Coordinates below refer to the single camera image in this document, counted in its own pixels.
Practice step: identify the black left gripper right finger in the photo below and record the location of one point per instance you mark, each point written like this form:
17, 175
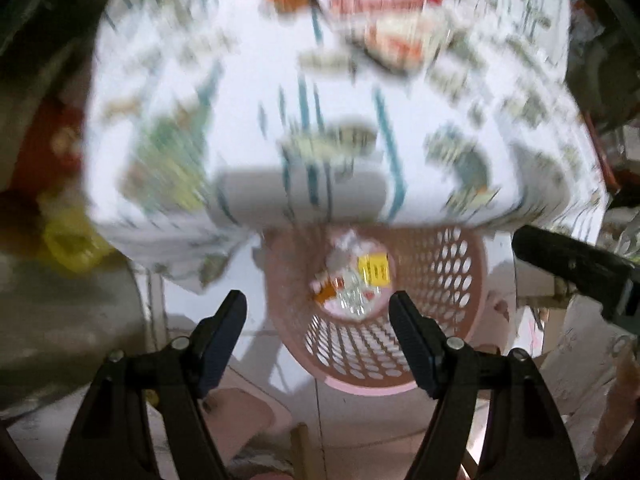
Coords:
525, 436

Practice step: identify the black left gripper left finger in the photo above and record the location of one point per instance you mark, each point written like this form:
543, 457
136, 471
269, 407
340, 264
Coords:
111, 437

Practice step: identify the red snack bag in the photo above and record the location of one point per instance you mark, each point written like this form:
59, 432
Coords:
402, 35

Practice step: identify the cat print white tablecloth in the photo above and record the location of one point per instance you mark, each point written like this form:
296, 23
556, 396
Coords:
210, 120

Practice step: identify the pink perforated plastic basket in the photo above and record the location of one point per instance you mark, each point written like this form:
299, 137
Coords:
337, 327

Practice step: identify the yellow packet in basket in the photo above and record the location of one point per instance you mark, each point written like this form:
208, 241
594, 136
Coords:
375, 269

